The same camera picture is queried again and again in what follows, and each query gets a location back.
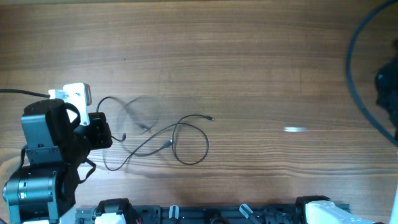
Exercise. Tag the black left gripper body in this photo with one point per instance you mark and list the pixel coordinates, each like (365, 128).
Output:
(95, 136)

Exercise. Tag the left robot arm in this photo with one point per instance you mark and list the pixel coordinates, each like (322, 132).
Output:
(56, 146)

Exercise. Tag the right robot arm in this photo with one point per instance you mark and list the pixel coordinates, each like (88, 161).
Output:
(325, 211)

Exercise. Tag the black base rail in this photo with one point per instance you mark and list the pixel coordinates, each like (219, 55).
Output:
(282, 213)

